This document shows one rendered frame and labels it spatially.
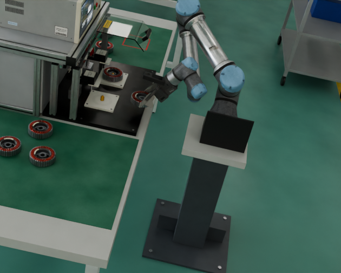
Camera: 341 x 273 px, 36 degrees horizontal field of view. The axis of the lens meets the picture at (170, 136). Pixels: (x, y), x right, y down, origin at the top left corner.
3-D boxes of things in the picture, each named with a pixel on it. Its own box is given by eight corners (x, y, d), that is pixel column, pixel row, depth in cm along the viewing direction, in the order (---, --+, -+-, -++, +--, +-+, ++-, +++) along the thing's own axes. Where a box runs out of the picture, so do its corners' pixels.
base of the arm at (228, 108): (234, 127, 270) (237, 108, 272) (239, 120, 255) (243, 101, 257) (205, 119, 270) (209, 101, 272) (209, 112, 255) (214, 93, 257)
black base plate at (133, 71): (155, 73, 309) (156, 70, 307) (135, 136, 257) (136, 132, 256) (77, 56, 309) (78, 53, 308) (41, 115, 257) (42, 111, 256)
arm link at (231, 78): (246, 90, 259) (191, 1, 269) (250, 80, 244) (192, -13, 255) (225, 102, 258) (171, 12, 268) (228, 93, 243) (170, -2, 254)
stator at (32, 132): (57, 131, 249) (58, 125, 247) (41, 142, 241) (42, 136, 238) (38, 122, 252) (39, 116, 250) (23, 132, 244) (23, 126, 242)
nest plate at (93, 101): (119, 97, 278) (119, 95, 277) (112, 112, 266) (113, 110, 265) (91, 91, 278) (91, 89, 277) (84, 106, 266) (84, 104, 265)
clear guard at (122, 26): (151, 32, 293) (152, 23, 289) (144, 52, 273) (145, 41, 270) (94, 20, 293) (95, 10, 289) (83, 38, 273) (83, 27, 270)
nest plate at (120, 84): (128, 75, 298) (128, 73, 297) (122, 89, 285) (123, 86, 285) (102, 69, 298) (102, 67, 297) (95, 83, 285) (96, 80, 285)
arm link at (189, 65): (195, 69, 247) (185, 54, 249) (178, 82, 253) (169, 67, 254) (202, 69, 254) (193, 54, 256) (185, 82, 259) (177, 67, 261)
